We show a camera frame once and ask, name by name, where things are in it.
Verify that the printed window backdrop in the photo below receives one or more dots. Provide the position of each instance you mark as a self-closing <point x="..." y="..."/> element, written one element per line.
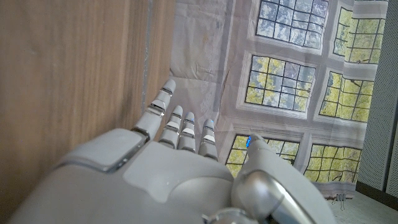
<point x="202" y="46"/>

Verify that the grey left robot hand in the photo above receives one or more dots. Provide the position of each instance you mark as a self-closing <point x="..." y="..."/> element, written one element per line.
<point x="140" y="186"/>

